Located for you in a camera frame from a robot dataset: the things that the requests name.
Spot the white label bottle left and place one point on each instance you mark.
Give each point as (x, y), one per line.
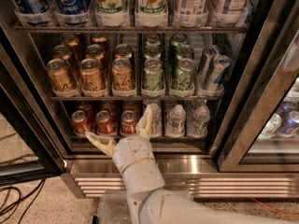
(190, 13)

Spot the blue can behind glass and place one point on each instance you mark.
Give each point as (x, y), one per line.
(289, 124)

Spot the silver blue can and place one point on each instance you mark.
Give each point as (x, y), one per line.
(208, 53)
(216, 72)

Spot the green can back left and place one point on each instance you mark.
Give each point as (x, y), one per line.
(152, 39)

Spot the red can front middle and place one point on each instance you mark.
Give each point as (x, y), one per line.
(104, 123)

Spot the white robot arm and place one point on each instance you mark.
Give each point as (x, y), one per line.
(144, 177)

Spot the red can front left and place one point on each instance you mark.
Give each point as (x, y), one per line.
(81, 122)

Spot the clear plastic bin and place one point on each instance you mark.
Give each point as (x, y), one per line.
(112, 209)

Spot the green can back right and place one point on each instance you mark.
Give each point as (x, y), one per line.
(174, 42)

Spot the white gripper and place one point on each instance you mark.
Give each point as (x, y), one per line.
(132, 152)

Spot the red can front right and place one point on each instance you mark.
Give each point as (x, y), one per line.
(128, 122)

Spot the green can front right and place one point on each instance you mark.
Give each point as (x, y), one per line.
(183, 75)

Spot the water bottle middle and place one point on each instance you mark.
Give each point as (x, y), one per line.
(175, 122)

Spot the red can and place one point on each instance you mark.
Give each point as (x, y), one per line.
(81, 122)
(104, 123)
(128, 122)

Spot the pepsi bottle right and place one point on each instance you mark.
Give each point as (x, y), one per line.
(70, 0)

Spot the pepsi bottle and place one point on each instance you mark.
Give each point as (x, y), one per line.
(31, 12)
(70, 0)

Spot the open fridge door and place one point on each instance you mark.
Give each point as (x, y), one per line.
(27, 152)

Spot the silver blue can back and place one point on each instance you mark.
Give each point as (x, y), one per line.
(208, 53)

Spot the water bottle right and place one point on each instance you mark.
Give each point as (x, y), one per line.
(199, 121)

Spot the green can front left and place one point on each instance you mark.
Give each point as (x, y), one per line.
(153, 75)

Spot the water bottle left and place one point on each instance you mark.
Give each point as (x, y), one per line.
(156, 123)

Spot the orange can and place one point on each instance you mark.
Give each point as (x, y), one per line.
(73, 42)
(65, 53)
(97, 52)
(60, 75)
(123, 75)
(123, 51)
(100, 39)
(91, 75)

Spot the silver can behind glass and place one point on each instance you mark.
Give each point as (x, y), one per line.
(271, 126)

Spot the pepsi bottle left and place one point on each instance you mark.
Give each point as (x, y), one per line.
(31, 12)

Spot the silver blue can front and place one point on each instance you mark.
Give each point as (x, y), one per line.
(216, 72)

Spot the white label bottle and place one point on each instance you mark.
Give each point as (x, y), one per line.
(190, 13)
(228, 12)

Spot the green can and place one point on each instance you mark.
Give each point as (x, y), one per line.
(153, 75)
(152, 39)
(184, 51)
(152, 51)
(174, 42)
(183, 75)

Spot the stainless steel fridge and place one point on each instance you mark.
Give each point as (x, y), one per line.
(229, 162)

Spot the white label bottle right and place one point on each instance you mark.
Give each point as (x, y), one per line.
(228, 12)

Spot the water bottle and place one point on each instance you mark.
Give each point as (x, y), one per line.
(175, 122)
(156, 123)
(199, 121)

